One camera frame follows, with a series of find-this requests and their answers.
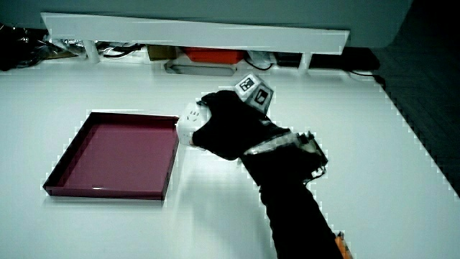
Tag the person's right hand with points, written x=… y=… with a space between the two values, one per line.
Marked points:
x=233 y=126

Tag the white cube socket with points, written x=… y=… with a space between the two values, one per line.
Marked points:
x=189 y=121

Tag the white plastic bag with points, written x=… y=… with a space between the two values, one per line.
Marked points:
x=260 y=57

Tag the orange box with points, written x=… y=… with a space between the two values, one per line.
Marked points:
x=213 y=55

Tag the white long shelf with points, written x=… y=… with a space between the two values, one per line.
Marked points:
x=194 y=34

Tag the brown cardboard box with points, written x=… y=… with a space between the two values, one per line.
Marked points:
x=161 y=52

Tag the maroon shallow tray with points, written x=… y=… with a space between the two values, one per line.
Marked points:
x=118 y=158

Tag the black long box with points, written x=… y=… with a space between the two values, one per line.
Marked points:
x=345 y=59

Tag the black plastic bag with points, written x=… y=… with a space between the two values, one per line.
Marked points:
x=16 y=46

